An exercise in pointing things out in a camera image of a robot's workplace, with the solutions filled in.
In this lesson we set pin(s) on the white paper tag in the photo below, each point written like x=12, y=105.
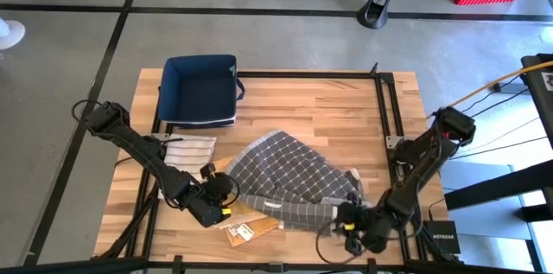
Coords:
x=272, y=205
x=233, y=231
x=245, y=232

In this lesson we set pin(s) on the grey checked towel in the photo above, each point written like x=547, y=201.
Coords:
x=289, y=170

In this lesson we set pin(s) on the black network switch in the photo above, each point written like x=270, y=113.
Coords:
x=440, y=237

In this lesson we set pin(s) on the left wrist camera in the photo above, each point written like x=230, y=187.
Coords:
x=208, y=170

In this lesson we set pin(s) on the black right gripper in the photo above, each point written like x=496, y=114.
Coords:
x=367, y=224

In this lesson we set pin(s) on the plain orange waffle towel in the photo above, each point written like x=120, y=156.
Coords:
x=268, y=226

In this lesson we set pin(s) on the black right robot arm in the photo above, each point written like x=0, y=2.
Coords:
x=423, y=157

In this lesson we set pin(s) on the white round floor object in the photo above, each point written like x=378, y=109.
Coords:
x=13, y=34

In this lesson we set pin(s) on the navy fabric bin white stripes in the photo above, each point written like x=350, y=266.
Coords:
x=194, y=92

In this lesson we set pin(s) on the black furniture beam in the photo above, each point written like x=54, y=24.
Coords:
x=497, y=187

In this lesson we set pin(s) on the white towel with pink stripes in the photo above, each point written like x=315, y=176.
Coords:
x=190, y=153

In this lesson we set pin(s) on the orange towel with white grid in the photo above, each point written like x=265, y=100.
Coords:
x=233, y=218

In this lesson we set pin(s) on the black rig crossbar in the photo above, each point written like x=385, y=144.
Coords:
x=65, y=265

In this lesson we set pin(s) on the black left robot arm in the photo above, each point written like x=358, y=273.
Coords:
x=142, y=153

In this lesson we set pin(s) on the black cart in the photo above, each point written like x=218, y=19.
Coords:
x=540, y=92

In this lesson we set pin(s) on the silver mounting bracket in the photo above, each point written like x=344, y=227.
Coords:
x=160, y=136
x=393, y=142

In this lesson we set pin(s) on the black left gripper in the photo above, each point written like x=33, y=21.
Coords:
x=211, y=205

